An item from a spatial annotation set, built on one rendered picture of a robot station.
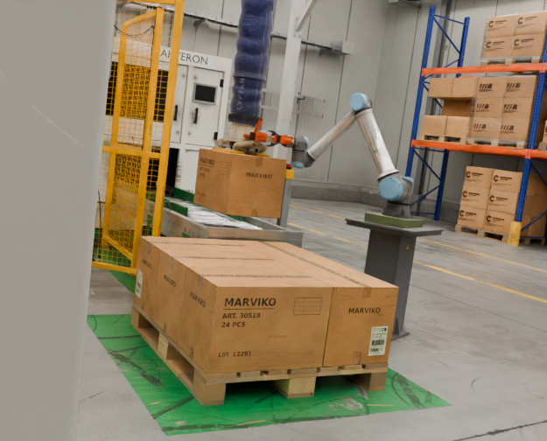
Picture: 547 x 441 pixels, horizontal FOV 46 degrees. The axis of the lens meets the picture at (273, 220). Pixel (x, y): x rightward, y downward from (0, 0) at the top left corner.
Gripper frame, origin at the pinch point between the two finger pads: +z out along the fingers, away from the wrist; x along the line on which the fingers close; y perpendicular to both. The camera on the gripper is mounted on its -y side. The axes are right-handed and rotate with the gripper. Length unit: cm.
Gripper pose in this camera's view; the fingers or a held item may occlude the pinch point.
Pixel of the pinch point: (260, 136)
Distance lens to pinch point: 429.5
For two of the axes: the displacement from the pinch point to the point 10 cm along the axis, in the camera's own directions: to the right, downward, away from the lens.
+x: 1.2, -9.9, -1.2
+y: -4.6, -1.6, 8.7
